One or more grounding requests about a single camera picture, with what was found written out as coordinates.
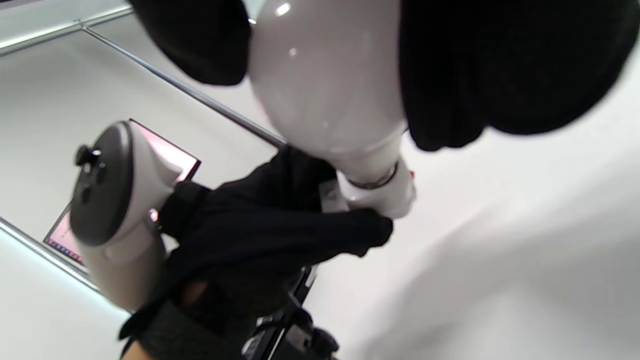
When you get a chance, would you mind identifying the person's left hand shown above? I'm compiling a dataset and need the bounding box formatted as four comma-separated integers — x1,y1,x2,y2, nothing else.
119,145,395,342

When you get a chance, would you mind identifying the metal frame rail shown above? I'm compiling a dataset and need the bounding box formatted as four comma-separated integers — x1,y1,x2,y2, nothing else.
0,4,287,149
0,216,102,293

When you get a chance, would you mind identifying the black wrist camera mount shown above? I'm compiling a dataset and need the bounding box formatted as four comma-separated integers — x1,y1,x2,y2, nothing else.
241,265,342,360

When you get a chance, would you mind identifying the white and grey hand controller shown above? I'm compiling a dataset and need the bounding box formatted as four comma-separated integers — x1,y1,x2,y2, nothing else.
68,120,185,314

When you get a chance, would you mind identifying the person's right hand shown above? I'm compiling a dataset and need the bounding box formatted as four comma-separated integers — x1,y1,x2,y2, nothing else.
128,0,640,152

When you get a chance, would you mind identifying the monitor with pink screen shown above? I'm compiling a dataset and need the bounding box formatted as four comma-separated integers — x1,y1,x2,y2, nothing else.
42,118,202,267

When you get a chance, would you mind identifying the person's left forearm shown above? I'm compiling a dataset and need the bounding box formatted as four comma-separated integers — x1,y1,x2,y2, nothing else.
120,300,256,360

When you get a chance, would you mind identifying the white bottle cap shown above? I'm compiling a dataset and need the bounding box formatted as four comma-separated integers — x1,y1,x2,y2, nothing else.
336,161,417,221

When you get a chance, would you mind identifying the white plastic bottle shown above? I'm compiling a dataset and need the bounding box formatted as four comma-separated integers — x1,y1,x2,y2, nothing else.
248,0,408,190

